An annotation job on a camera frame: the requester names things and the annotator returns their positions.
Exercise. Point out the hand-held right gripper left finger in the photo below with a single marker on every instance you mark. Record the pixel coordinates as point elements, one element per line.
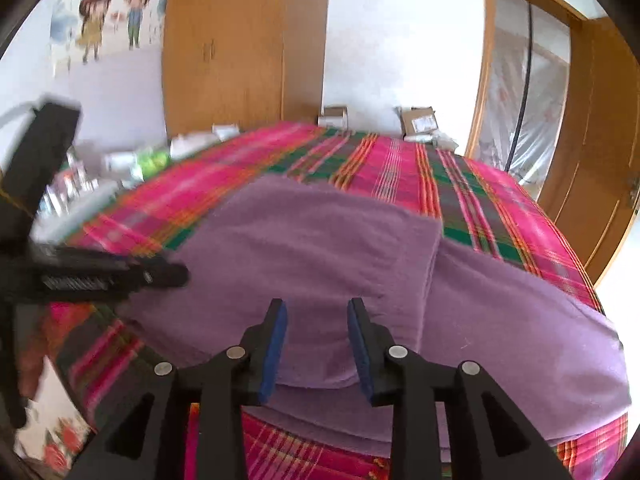
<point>275,345</point>

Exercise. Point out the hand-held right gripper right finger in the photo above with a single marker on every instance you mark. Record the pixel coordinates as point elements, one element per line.
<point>360,350</point>

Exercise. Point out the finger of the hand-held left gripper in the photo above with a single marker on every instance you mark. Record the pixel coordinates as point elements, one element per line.
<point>155,274</point>

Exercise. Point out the purple pants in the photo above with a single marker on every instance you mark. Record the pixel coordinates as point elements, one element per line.
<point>325,240</point>

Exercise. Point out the person's left forearm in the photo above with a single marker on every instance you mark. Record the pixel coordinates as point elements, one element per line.
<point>32,360</point>

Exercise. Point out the grey glass-topped table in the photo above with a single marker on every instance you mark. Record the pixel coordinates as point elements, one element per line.
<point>85,210</point>

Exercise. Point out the green tissue pack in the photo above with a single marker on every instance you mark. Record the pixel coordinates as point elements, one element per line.
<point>152,162</point>

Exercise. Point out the pale pink plastic bag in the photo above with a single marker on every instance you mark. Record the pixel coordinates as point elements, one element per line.
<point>195,144</point>

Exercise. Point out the pink green plaid blanket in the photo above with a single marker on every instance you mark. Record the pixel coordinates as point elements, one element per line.
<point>400,170</point>

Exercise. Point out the floral cloth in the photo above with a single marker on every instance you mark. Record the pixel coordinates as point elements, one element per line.
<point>55,440</point>

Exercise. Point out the wooden wardrobe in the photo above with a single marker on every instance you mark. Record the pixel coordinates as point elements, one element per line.
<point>225,60</point>

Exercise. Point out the white plastic packages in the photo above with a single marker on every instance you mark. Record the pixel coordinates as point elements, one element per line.
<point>440,141</point>

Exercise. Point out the white cardboard box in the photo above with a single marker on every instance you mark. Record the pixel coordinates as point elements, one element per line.
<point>334,119</point>

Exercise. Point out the brown cardboard box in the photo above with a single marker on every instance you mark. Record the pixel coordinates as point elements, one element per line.
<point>419,122</point>

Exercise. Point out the wooden door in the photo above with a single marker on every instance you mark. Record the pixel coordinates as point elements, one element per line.
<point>590,160</point>

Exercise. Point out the clear plastic sheet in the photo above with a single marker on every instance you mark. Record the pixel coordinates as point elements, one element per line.
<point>545,110</point>

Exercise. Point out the cartoon wall poster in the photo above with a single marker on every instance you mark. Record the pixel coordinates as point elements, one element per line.
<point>95,20</point>

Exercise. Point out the wooden door frame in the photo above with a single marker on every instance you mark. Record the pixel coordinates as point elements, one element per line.
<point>486,60</point>

